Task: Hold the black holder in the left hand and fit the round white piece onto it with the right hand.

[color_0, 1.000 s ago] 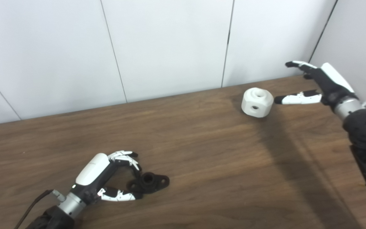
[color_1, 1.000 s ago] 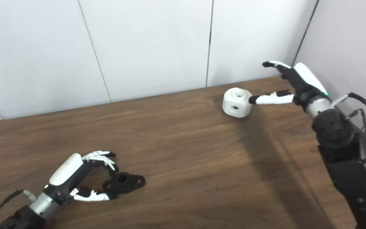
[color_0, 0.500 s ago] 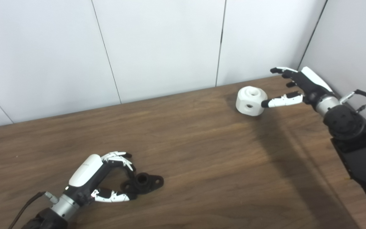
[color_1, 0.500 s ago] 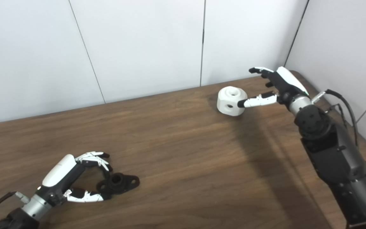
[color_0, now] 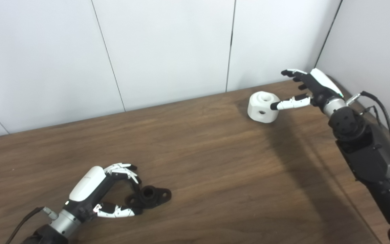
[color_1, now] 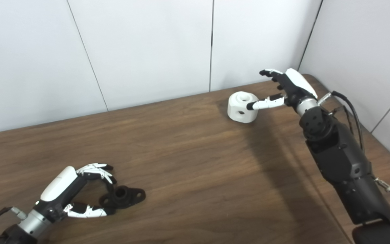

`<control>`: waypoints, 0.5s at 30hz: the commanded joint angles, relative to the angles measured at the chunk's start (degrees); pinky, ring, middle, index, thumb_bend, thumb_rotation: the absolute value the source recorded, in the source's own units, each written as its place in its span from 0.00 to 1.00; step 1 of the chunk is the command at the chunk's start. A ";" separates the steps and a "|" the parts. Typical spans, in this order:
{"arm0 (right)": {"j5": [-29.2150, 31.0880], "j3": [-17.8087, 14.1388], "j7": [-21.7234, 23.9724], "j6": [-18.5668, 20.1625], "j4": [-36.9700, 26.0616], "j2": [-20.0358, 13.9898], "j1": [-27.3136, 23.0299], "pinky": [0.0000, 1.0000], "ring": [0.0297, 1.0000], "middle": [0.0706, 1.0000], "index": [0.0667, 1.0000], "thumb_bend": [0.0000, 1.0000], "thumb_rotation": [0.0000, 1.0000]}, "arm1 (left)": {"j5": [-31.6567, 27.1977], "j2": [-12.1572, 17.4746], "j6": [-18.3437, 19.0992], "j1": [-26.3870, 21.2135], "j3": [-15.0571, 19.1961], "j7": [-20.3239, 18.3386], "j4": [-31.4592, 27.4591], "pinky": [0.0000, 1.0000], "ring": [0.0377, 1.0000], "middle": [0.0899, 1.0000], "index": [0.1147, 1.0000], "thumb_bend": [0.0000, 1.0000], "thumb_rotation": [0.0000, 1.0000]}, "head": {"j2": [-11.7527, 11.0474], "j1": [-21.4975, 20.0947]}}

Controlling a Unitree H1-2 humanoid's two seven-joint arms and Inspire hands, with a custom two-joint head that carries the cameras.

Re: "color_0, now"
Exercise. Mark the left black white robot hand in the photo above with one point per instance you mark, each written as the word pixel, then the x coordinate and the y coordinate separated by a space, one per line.
pixel 85 184

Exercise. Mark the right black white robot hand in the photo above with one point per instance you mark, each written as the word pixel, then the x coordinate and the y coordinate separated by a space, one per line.
pixel 320 84

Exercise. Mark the round white plastic piece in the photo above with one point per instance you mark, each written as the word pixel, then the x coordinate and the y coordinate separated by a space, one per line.
pixel 261 108

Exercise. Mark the black flanged holder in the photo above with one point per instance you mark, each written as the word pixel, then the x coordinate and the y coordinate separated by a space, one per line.
pixel 149 196

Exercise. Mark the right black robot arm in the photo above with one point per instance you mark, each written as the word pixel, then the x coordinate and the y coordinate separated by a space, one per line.
pixel 374 159

